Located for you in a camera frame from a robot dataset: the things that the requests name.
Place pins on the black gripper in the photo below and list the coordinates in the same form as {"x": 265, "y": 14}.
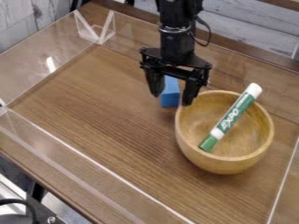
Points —
{"x": 175, "y": 58}

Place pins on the blue rectangular block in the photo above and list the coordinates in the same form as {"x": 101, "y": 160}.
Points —
{"x": 169, "y": 96}

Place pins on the brown wooden bowl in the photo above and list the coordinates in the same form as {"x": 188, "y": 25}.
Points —
{"x": 221, "y": 139}

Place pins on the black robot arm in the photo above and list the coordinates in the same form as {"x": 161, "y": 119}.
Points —
{"x": 179, "y": 14}

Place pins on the green white Expo marker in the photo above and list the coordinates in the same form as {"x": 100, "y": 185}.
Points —
{"x": 231, "y": 116}

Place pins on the clear acrylic corner bracket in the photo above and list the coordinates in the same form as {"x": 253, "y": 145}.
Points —
{"x": 96, "y": 33}

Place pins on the black metal table frame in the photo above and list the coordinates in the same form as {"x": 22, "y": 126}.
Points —
{"x": 36, "y": 214}

